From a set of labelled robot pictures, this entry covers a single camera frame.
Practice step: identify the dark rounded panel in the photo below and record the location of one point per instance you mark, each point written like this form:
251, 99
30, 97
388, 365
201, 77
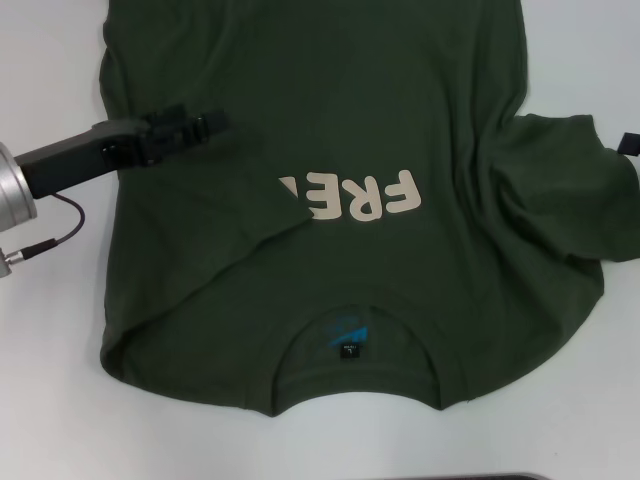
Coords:
505, 476

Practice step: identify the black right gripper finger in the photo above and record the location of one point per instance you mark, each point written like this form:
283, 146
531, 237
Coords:
631, 144

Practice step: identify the dark green FREE t-shirt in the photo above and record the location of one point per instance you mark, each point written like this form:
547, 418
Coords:
350, 75

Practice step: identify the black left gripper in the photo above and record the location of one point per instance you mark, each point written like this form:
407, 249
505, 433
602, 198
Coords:
85, 152

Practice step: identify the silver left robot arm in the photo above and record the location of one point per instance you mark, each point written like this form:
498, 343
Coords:
12, 195

